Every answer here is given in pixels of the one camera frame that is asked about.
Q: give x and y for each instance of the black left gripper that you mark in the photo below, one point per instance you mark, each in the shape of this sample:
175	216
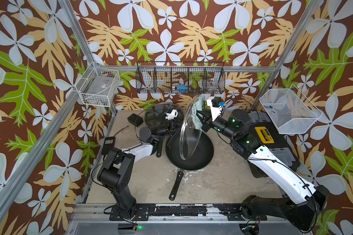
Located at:
163	123

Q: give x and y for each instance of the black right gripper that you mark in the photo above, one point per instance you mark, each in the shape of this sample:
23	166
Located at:
209	123

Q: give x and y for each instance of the light green fluffy cloth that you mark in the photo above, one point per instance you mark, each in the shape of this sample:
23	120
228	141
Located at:
197	106

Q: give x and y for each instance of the glass lid with steel rim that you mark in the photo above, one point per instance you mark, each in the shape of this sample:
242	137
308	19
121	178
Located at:
191	128

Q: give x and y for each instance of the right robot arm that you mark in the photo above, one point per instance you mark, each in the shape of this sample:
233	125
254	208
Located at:
303	202

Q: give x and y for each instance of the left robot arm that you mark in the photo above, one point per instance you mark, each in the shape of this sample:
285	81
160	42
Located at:
116	169

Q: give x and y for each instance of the glass lid on back pan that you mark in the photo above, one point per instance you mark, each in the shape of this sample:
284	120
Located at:
155	116

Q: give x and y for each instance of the black back frying pan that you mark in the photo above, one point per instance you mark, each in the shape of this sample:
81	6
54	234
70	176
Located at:
156	140

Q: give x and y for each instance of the black frying pan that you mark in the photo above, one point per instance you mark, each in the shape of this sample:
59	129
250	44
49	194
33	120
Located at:
200	158
156	140

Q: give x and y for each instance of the black front frying pan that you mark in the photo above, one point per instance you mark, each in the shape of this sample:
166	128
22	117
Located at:
200	158

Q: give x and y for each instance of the blue object in basket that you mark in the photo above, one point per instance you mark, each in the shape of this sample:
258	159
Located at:
182	89

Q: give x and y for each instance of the small black battery box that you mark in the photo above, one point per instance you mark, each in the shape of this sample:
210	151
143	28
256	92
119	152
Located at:
135	120

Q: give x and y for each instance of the black power adapter brick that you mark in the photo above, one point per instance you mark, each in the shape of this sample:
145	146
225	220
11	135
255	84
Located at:
108	144

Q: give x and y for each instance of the black yellow tool case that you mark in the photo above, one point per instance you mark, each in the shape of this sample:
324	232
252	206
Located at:
280	148

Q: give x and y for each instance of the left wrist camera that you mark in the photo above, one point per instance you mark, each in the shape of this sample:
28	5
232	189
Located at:
171	115

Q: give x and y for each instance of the black wire basket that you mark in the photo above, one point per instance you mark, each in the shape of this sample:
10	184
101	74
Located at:
164	77

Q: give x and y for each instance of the white wire basket left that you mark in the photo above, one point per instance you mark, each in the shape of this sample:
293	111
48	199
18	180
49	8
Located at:
97	86

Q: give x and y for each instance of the white wire basket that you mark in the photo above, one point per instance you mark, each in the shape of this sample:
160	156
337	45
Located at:
97	86
290	110

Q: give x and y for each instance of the white wire basket right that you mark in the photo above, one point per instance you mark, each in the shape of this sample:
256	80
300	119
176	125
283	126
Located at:
290	110

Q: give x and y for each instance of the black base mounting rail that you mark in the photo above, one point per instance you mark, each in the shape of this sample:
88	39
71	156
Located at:
146	211

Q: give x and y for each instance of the aluminium frame post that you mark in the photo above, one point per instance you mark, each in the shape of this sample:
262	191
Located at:
66	6

